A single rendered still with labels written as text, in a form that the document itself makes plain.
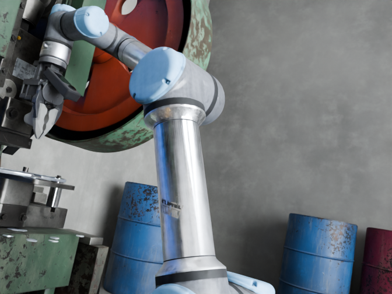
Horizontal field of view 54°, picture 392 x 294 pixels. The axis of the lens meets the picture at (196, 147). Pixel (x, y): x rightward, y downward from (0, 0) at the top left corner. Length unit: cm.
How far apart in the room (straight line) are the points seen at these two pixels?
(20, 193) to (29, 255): 16
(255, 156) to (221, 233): 92
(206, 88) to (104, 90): 77
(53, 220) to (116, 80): 55
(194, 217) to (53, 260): 60
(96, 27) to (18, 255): 59
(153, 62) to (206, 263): 36
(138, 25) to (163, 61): 81
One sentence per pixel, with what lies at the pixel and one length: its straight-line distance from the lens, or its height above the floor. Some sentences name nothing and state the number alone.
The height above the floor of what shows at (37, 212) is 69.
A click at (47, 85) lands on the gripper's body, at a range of 107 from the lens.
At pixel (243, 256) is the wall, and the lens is 420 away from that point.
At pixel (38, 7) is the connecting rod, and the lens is 128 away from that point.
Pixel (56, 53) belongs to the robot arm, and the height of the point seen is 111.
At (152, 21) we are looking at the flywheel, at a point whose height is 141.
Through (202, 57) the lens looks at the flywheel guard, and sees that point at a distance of 137.
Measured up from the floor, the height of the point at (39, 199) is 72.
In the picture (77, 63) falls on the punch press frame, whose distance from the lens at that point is 127.
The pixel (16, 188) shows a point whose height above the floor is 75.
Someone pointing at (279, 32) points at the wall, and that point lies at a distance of 468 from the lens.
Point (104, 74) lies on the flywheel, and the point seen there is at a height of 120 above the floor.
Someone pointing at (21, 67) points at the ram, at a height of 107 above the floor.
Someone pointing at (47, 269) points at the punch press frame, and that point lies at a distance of 113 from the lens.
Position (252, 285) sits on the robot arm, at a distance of 71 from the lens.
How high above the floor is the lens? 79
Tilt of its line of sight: 9 degrees up
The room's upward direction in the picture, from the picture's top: 11 degrees clockwise
